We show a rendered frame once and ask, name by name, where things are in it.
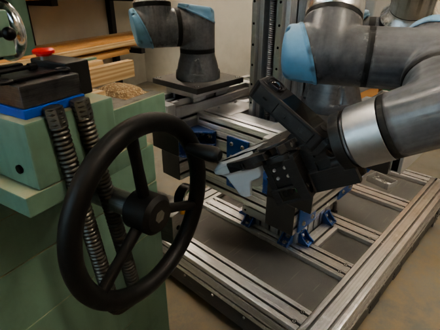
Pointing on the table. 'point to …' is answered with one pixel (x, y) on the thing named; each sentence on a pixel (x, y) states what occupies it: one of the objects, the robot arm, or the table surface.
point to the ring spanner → (33, 76)
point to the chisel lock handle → (8, 33)
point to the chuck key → (19, 68)
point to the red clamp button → (43, 51)
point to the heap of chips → (122, 90)
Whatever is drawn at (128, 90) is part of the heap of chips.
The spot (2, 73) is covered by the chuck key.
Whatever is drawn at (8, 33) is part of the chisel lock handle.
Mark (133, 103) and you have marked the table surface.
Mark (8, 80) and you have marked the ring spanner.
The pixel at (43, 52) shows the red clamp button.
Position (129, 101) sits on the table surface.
